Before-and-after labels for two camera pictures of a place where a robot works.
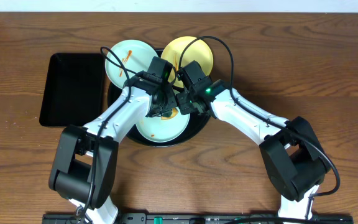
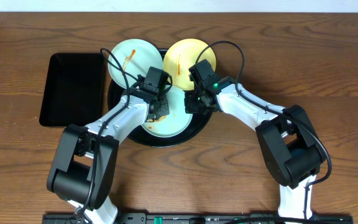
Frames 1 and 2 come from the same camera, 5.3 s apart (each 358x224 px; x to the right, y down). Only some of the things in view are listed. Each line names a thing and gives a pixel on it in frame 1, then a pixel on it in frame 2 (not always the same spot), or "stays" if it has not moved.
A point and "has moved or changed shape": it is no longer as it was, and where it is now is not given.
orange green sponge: x=174 y=113 -> x=161 y=119
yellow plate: x=181 y=51 stays
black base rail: x=197 y=218 stays
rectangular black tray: x=73 y=91 stays
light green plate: x=155 y=129 has moved or changed shape
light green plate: x=125 y=58 stays
